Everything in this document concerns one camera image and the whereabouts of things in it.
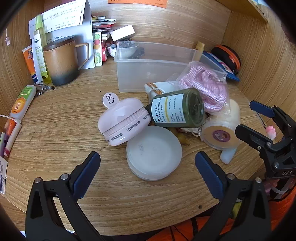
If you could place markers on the brown ceramic mug with lid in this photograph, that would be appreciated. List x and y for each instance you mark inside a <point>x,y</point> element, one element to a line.
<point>61,64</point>

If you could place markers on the white label tag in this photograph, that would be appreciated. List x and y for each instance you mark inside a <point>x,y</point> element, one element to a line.
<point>2,171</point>

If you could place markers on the black case with orange zip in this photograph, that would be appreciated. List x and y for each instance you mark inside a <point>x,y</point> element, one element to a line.
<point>229,54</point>

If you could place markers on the pink round handheld device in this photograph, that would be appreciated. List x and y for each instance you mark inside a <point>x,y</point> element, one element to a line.
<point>120,120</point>

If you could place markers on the white tape roll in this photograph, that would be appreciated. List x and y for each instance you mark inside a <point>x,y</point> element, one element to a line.
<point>219,135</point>

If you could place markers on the clear plastic storage box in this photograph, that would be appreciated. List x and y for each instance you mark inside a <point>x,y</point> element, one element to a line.
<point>138,74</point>

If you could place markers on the fruit print box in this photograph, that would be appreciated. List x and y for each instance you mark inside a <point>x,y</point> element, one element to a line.
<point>97,51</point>

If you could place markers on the white plastic piece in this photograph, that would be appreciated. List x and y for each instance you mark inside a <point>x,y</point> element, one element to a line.
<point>227,156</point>

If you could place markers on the white bowl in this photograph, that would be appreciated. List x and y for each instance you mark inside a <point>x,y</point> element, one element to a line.
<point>113,51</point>

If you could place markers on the frosted white round container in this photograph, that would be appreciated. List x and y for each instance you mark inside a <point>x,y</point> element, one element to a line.
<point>153,153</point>

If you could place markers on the small packets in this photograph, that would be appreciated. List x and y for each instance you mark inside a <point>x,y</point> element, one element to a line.
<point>10,136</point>

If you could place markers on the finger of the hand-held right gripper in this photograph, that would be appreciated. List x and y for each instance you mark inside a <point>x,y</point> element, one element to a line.
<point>251,135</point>
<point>262,108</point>

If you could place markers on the orange sticky note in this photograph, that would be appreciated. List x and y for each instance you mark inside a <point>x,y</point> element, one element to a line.
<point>138,2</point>

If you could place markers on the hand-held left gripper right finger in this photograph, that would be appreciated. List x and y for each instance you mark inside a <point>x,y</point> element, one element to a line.
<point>208,173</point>

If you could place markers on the blue patchwork pouch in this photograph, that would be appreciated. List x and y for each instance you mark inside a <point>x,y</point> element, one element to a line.
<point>231,74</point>

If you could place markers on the wooden desktop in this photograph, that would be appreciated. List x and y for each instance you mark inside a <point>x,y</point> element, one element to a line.
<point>69,129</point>

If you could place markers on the orange clothing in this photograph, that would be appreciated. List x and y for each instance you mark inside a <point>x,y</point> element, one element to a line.
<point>284,208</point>

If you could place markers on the white paper stand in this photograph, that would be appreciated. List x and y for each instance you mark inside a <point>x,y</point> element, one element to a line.
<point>67,16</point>

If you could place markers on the stack of books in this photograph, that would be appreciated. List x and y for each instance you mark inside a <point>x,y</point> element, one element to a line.
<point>101,24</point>

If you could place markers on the wooden shelf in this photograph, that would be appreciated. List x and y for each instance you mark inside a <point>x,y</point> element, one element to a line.
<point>245,8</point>

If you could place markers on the dark metal key bunch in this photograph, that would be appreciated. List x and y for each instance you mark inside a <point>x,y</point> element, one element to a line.
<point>138,52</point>

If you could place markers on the green spray bottle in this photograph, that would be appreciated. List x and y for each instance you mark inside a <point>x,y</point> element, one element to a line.
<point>40,53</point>

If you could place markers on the small yellow trinket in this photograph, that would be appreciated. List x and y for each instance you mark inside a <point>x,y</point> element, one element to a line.
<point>182,138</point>

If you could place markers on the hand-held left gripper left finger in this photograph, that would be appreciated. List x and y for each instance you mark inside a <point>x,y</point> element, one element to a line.
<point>89,173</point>

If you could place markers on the small white box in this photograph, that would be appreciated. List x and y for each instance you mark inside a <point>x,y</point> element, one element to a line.
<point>122,33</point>

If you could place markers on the pink paw charm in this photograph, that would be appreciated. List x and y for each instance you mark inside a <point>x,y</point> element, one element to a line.
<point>271,131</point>

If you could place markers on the orange and green tube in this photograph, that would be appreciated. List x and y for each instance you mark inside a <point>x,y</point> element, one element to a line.
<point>22,102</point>

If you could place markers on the dark green pump bottle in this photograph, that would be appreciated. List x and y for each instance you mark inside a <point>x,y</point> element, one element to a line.
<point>171,109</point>

